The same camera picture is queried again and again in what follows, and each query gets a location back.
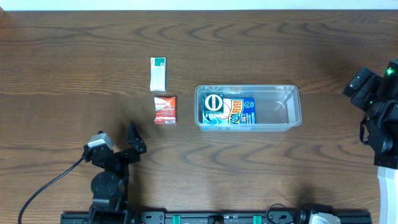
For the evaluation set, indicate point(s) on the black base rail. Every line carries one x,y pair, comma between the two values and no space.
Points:
273,216

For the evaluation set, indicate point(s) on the clear plastic container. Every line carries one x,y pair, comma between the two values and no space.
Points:
277,107

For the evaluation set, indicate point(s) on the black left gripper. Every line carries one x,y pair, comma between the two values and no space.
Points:
121,155

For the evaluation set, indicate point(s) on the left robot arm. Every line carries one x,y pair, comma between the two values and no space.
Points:
110,187

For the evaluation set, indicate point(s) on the red Panadol box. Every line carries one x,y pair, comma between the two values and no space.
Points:
165,110

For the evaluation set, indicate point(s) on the blue Kool Fever box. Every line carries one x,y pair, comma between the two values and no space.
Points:
235,111

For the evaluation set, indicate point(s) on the white green Panadol box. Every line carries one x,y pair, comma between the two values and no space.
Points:
157,73

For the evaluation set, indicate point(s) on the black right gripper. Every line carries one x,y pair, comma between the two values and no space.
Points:
364,90

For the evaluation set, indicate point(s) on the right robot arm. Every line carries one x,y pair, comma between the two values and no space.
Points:
379,131

